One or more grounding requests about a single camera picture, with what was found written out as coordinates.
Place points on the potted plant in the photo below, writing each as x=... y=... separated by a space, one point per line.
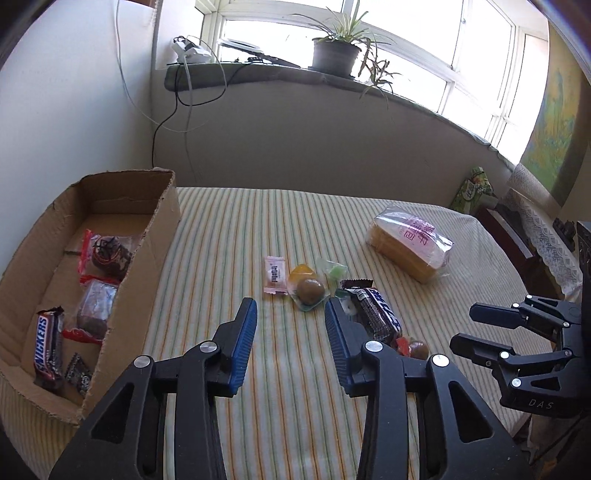
x=334 y=57

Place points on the white lace cloth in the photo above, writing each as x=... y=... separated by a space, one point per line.
x=540 y=221

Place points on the brown ball candy packet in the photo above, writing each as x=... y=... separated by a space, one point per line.
x=308 y=290

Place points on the brown cardboard box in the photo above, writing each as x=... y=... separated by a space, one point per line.
x=138 y=286

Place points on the wall poster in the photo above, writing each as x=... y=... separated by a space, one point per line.
x=558 y=124

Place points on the red fruit jelly packet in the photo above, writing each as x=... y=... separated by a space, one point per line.
x=413 y=349

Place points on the red-wrapped brown cake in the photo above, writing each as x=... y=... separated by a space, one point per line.
x=94 y=308
x=108 y=254

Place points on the white window frame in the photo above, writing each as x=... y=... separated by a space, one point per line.
x=443 y=50

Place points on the green printed box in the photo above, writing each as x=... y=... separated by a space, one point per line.
x=473 y=191

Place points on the brown chocolate bar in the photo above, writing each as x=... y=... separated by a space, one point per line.
x=46 y=350

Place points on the green candy packet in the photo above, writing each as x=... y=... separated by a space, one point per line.
x=334 y=272

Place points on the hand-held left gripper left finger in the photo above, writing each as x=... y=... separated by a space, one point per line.
x=244 y=347

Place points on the pink candy packet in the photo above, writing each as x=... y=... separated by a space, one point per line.
x=274 y=276

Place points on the dark chocolate bar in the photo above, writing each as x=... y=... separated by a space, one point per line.
x=376 y=311

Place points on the dark wooden cabinet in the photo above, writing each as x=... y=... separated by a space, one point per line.
x=512 y=235

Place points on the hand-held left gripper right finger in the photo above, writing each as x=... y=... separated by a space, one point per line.
x=336 y=350

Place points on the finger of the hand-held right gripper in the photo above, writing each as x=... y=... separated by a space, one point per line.
x=491 y=314
x=473 y=347

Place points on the striped bed sheet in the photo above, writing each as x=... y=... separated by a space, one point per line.
x=286 y=392

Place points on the small dark snack packet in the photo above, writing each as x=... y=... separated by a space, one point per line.
x=78 y=374

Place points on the bagged bread loaf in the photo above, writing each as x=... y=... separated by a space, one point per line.
x=408 y=244

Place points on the white power strip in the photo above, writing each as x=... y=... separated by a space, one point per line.
x=191 y=51

